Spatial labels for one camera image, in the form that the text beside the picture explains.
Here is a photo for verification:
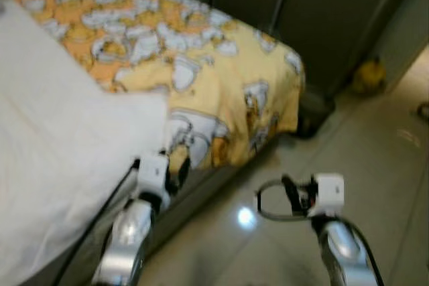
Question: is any cartoon print bed sheet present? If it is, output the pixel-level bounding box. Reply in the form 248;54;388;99
10;0;306;173

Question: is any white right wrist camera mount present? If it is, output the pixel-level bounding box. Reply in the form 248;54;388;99
314;173;347;218

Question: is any dark mesh wastebasket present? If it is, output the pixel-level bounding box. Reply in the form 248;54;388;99
295;92;336;139

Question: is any grey wardrobe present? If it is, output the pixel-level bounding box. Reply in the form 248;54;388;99
211;0;422;99

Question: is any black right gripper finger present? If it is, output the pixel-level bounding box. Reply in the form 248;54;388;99
281;174;302;215

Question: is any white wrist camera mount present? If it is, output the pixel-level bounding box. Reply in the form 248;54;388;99
137;153;170;197
314;173;347;218

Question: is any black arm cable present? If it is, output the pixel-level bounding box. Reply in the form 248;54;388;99
345;219;387;286
54;157;143;286

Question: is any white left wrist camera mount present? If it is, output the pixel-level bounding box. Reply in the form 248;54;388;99
137;153;170;197

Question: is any yellow floor object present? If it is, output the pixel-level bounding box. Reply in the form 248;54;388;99
352;58;387;96

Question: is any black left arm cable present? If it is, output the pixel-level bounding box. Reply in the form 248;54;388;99
54;157;143;286

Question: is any white quilt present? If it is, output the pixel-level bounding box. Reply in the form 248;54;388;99
0;0;168;286

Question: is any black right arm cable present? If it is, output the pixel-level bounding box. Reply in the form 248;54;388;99
345;219;387;286

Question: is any dark bed base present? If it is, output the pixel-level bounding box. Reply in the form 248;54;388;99
20;142;272;286

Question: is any grey looped cable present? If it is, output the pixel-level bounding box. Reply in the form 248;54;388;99
255;177;316;222

